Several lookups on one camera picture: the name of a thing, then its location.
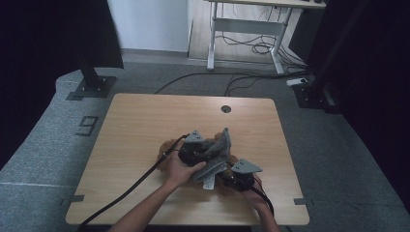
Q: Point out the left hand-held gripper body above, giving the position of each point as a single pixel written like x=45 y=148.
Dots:
x=190 y=151

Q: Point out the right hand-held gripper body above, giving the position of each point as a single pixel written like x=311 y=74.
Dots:
x=243 y=179

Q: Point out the grey cloth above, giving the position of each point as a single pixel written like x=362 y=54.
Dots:
x=217 y=158

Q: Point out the brown teddy bear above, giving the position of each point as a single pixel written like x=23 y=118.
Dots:
x=166 y=151

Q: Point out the person's right hand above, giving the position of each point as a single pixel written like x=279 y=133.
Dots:
x=254 y=198

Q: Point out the person's left hand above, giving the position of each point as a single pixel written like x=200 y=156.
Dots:
x=180 y=172

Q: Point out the grey tape strip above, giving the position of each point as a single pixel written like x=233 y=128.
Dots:
x=74 y=199
x=303 y=201

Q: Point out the grey tape floor mark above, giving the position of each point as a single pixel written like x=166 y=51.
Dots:
x=87 y=125

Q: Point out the white power strip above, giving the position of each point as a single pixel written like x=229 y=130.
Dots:
x=296 y=81

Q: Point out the black stand with dark base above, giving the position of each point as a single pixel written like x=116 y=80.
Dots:
x=314 y=93

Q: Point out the black curtain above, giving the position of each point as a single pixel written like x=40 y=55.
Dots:
x=380 y=80
x=38 y=64

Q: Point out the black stand with base plate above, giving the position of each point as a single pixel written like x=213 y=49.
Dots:
x=93 y=85

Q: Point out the white desk frame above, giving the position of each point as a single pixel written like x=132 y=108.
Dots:
x=245 y=26

